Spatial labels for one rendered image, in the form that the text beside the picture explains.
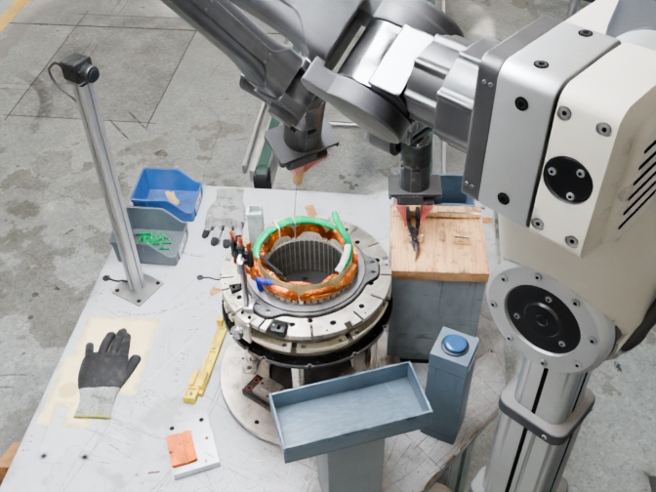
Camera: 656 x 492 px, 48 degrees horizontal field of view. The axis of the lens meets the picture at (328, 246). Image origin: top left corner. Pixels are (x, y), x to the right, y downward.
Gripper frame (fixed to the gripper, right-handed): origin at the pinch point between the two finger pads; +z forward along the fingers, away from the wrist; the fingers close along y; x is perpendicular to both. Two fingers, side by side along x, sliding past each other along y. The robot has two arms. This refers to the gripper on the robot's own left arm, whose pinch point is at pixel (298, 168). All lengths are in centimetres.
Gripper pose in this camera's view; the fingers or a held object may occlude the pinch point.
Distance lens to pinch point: 123.7
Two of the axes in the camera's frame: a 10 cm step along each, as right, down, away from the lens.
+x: 4.7, 8.1, -3.6
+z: -0.9, 4.5, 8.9
